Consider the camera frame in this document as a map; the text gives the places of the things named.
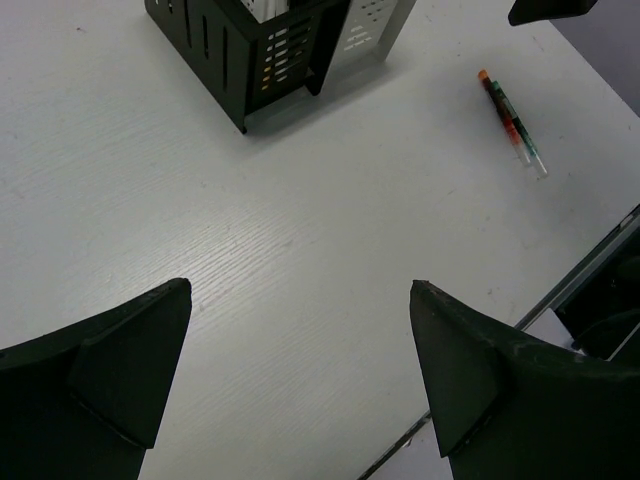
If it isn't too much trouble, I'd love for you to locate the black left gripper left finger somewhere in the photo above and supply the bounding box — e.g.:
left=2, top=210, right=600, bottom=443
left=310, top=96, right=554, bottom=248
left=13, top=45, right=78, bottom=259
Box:
left=1, top=278, right=192, bottom=479

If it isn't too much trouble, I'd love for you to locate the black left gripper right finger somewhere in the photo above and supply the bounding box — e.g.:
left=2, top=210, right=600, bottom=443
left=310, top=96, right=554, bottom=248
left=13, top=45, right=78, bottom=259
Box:
left=410, top=280, right=639, bottom=479

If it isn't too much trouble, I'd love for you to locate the green capped marker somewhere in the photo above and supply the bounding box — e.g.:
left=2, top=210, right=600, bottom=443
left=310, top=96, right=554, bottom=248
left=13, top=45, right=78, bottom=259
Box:
left=492, top=80, right=549, bottom=178

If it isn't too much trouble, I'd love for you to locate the orange capped marker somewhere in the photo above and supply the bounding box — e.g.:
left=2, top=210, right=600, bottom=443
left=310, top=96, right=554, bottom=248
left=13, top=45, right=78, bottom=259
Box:
left=478, top=70, right=531, bottom=166

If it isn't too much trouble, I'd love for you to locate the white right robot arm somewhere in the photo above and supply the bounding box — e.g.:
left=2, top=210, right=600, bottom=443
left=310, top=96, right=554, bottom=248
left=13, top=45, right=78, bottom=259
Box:
left=508, top=0, right=598, bottom=26

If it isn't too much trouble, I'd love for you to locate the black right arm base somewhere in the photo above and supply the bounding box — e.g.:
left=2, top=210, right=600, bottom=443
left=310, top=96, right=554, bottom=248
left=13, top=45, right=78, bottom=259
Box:
left=555, top=247, right=639, bottom=359

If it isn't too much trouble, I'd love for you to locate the black slotted organizer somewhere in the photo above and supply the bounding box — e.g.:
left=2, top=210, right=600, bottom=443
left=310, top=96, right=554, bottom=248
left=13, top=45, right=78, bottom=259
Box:
left=144, top=0, right=350, bottom=133

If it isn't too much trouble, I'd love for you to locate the white slotted organizer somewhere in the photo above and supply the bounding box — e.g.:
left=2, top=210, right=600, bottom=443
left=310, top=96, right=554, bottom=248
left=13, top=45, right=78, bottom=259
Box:
left=330, top=0, right=416, bottom=70

